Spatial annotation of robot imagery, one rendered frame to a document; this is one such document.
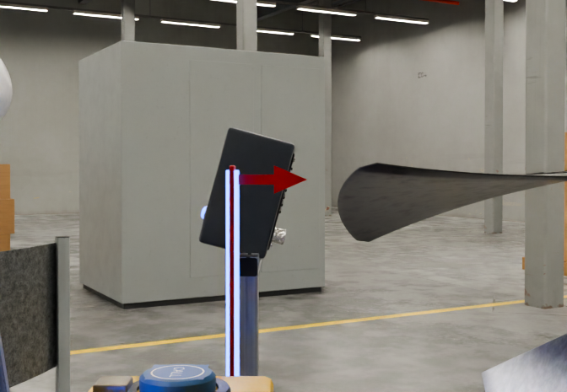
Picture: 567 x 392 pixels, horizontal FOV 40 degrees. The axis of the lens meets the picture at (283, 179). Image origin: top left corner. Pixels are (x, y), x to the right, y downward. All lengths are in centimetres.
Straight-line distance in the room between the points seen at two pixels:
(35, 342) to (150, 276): 426
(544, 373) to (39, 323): 202
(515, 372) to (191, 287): 626
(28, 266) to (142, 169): 426
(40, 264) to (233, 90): 468
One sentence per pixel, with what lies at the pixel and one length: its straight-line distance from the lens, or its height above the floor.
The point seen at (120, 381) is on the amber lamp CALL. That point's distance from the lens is 43.
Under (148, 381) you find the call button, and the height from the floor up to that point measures 108.
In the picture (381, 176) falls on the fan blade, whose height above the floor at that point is 118.
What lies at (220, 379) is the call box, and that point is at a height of 107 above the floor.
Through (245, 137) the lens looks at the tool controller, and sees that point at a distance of 123.
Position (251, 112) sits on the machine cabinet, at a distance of 709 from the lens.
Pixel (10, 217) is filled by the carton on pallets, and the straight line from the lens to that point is 857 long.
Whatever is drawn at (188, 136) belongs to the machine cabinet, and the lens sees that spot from 683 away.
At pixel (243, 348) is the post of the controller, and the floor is 92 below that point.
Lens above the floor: 119
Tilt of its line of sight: 1 degrees down
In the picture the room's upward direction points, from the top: straight up
